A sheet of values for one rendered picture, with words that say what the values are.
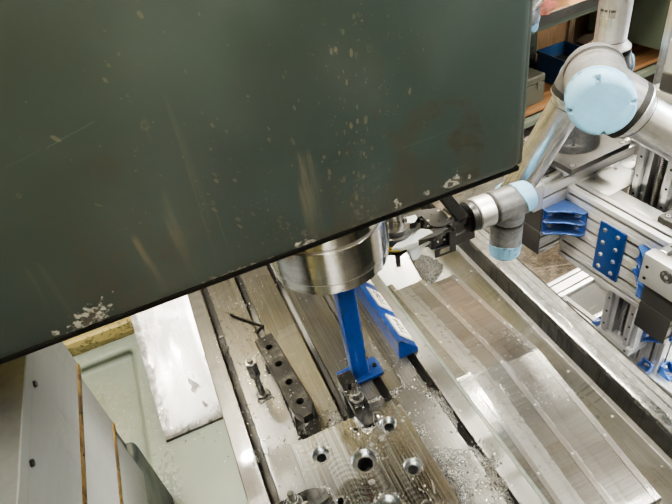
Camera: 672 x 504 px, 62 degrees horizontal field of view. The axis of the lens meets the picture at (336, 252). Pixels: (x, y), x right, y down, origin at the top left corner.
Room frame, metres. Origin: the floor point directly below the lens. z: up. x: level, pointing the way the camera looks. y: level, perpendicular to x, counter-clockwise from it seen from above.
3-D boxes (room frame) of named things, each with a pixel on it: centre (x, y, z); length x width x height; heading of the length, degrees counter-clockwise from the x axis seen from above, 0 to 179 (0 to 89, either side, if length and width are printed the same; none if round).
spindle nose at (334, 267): (0.57, 0.01, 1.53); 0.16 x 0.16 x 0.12
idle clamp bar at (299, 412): (0.82, 0.17, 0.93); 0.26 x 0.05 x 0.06; 20
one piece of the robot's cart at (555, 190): (1.41, -0.75, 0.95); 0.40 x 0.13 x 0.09; 111
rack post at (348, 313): (0.82, 0.00, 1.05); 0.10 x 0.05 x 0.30; 105
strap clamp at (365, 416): (0.69, 0.02, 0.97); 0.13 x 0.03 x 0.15; 15
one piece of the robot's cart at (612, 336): (1.21, -0.92, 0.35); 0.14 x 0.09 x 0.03; 21
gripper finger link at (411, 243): (0.91, -0.16, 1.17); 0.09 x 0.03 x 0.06; 119
